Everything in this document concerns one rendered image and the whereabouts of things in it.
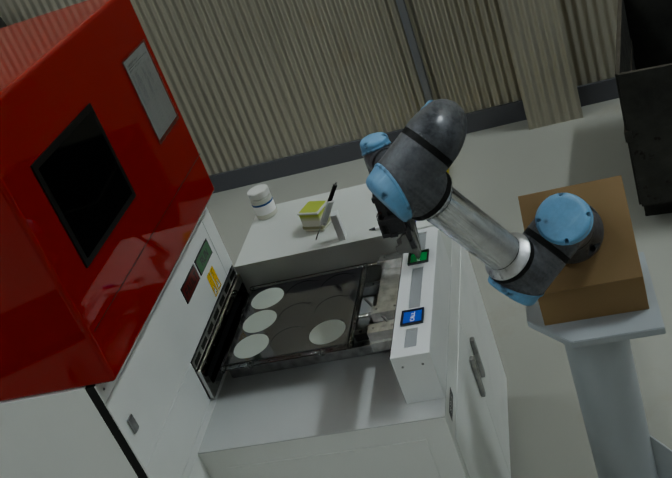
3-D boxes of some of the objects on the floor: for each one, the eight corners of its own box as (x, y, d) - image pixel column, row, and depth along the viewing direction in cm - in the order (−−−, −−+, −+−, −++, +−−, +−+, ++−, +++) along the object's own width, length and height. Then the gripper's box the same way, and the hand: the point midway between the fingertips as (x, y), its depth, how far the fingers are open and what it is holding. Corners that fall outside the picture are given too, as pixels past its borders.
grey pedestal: (751, 450, 263) (720, 223, 225) (795, 575, 225) (766, 329, 188) (579, 470, 277) (522, 260, 239) (594, 591, 240) (529, 365, 202)
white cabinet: (308, 656, 252) (197, 455, 214) (349, 420, 333) (274, 244, 296) (530, 639, 234) (452, 417, 197) (516, 395, 316) (459, 204, 278)
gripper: (373, 186, 227) (396, 253, 236) (369, 203, 219) (394, 271, 229) (405, 179, 224) (427, 246, 234) (402, 196, 217) (425, 265, 226)
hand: (420, 253), depth 230 cm, fingers closed
